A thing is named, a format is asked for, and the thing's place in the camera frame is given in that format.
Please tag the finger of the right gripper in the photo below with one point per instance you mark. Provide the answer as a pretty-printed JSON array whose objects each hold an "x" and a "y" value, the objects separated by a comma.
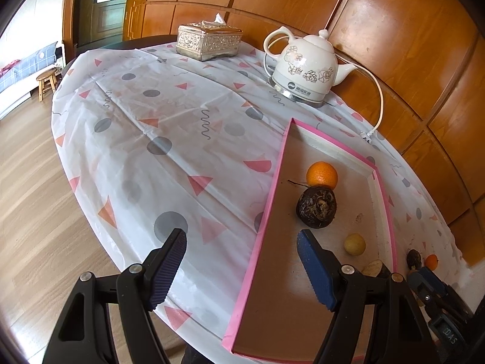
[
  {"x": 432, "y": 281},
  {"x": 418, "y": 284}
]

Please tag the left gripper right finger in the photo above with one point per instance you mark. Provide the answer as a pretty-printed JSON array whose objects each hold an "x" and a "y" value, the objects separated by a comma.
[{"x": 322, "y": 268}]

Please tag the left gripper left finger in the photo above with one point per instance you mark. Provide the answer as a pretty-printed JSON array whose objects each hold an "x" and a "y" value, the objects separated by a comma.
[{"x": 163, "y": 265}]

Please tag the orange with stem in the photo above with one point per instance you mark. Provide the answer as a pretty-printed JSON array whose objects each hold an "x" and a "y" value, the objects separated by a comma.
[{"x": 431, "y": 262}]

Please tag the yellow round fruit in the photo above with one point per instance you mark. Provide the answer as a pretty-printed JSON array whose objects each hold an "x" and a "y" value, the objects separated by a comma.
[{"x": 354, "y": 244}]

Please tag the dark cut eggplant piece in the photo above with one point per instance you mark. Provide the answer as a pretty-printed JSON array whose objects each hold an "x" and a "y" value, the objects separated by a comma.
[{"x": 376, "y": 269}]

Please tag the dark brown wrinkled fruit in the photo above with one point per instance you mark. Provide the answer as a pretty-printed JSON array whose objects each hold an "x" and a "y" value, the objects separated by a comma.
[{"x": 317, "y": 206}]

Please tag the pink shallow cardboard tray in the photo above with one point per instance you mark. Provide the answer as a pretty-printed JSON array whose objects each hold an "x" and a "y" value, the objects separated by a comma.
[{"x": 281, "y": 315}]

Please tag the white patterned tablecloth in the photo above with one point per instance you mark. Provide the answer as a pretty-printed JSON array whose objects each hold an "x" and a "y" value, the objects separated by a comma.
[{"x": 151, "y": 140}]

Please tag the white ceramic electric kettle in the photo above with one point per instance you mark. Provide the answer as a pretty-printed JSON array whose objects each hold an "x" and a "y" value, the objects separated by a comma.
[{"x": 307, "y": 68}]

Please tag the small wooden stool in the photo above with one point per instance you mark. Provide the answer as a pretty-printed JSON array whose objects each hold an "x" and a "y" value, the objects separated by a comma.
[{"x": 47, "y": 79}]

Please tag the ornate silver tissue box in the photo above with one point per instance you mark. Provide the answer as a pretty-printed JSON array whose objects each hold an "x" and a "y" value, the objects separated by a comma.
[{"x": 206, "y": 40}]

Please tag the wooden glass door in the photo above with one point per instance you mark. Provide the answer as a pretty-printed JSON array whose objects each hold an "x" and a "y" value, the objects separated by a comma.
[{"x": 97, "y": 20}]

